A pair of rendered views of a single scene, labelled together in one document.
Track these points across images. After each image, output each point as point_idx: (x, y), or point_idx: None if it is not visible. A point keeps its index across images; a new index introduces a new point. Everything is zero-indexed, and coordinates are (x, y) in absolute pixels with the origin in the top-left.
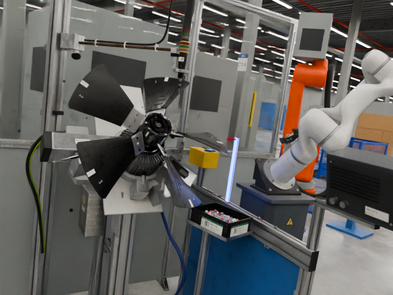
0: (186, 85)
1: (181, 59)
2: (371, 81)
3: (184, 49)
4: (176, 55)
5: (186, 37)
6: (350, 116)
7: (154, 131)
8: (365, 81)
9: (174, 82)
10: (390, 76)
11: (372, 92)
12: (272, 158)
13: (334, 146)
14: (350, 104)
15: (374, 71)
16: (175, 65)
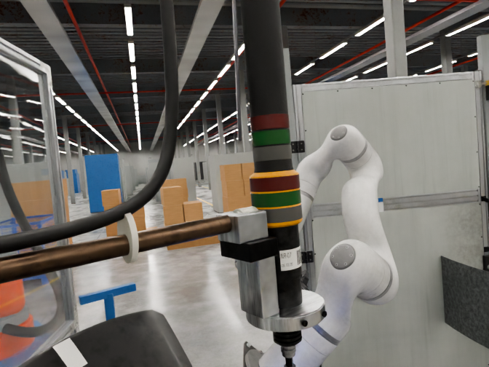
0: (171, 333)
1: (298, 261)
2: (329, 169)
3: (301, 209)
4: (277, 247)
5: (291, 153)
6: (383, 234)
7: None
8: (313, 169)
9: (124, 349)
10: (373, 161)
11: (377, 188)
12: (249, 357)
13: (396, 291)
14: (375, 215)
15: (357, 156)
16: (275, 299)
